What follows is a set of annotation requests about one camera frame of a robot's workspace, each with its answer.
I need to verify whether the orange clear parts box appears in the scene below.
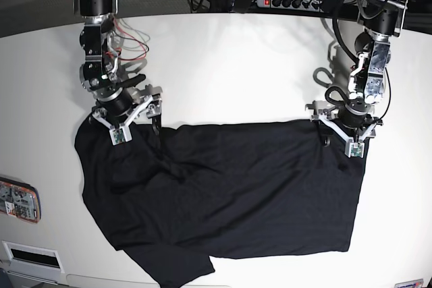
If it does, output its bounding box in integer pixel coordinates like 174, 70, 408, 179
1, 177, 41, 223

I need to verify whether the white table cable slot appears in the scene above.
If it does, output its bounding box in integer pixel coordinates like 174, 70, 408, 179
1, 241, 64, 273

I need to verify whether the sticker at table edge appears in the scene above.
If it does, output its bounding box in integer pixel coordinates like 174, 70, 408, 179
394, 279, 424, 288

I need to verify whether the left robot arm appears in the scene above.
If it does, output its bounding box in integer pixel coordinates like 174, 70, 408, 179
307, 0, 408, 158

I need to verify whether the right gripper body with bracket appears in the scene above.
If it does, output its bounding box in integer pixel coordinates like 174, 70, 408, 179
91, 87, 162, 146

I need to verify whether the left gripper body with bracket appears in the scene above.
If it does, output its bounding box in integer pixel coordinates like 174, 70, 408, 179
305, 99, 383, 158

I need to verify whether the black T-shirt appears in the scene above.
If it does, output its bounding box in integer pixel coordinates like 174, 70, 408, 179
74, 119, 366, 287

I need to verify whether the white power strip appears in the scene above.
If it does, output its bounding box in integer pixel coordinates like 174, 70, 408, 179
256, 0, 323, 13

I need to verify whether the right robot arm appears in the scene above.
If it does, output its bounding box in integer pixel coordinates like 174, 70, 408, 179
74, 0, 161, 146

